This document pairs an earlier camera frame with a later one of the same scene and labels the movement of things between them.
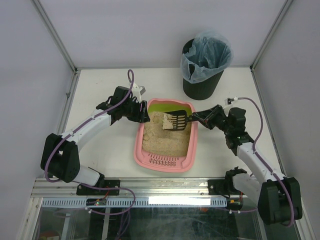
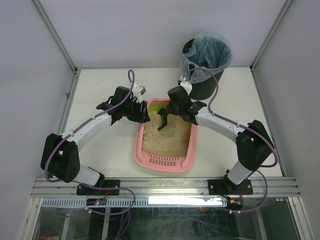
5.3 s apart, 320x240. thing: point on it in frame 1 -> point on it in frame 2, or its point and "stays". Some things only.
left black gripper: (141, 111) stays
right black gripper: (208, 119) -> (171, 109)
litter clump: (146, 136) stays
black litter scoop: (180, 119) -> (163, 114)
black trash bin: (201, 91) stays
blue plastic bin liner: (210, 53) stays
